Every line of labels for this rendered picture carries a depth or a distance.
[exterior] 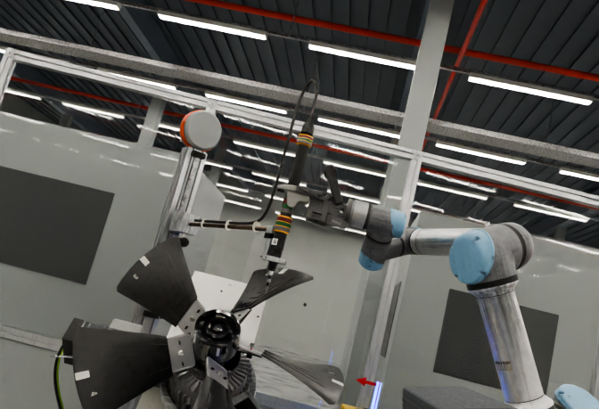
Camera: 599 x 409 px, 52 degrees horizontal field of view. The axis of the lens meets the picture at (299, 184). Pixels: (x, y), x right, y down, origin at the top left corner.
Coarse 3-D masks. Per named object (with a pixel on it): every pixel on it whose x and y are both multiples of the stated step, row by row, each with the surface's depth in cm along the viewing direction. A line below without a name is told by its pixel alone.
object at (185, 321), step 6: (192, 306) 168; (198, 306) 168; (186, 312) 169; (192, 312) 168; (186, 318) 168; (180, 324) 169; (186, 324) 168; (192, 324) 167; (186, 330) 167; (192, 330) 167; (192, 336) 166
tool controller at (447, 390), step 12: (408, 396) 102; (420, 396) 96; (432, 396) 95; (444, 396) 95; (456, 396) 95; (468, 396) 95; (480, 396) 94; (408, 408) 100; (420, 408) 93; (432, 408) 86; (444, 408) 83; (456, 408) 83; (468, 408) 83; (480, 408) 83; (492, 408) 83; (504, 408) 83; (516, 408) 83
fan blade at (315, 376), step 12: (276, 360) 158; (288, 360) 162; (300, 372) 156; (312, 372) 160; (324, 372) 164; (336, 372) 167; (312, 384) 153; (324, 384) 156; (336, 384) 159; (324, 396) 151; (336, 396) 153
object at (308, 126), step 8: (312, 120) 176; (304, 128) 174; (312, 128) 174; (280, 232) 168; (280, 240) 167; (272, 248) 168; (280, 248) 167; (272, 256) 167; (280, 256) 167; (272, 264) 166
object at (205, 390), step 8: (208, 376) 150; (208, 384) 149; (216, 384) 152; (200, 392) 145; (208, 392) 147; (216, 392) 150; (224, 392) 153; (200, 400) 144; (208, 400) 146; (216, 400) 148; (224, 400) 151; (200, 408) 142; (208, 408) 144; (216, 408) 146; (224, 408) 149; (232, 408) 152
